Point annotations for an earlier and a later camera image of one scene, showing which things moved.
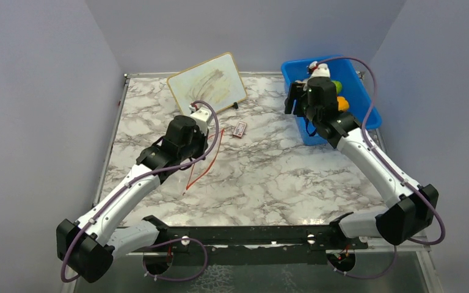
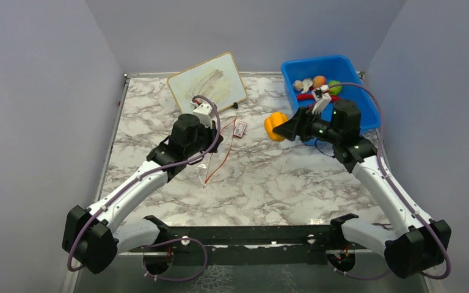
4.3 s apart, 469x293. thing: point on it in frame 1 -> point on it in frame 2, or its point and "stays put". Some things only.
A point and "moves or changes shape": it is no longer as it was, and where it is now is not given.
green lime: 339,86 stays put
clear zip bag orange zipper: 201,166 moves or changes shape
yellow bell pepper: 343,105 moves or changes shape
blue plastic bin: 354,89 stays put
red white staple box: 240,129 stays put
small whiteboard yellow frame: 217,80 stays put
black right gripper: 298,91 -> 297,126
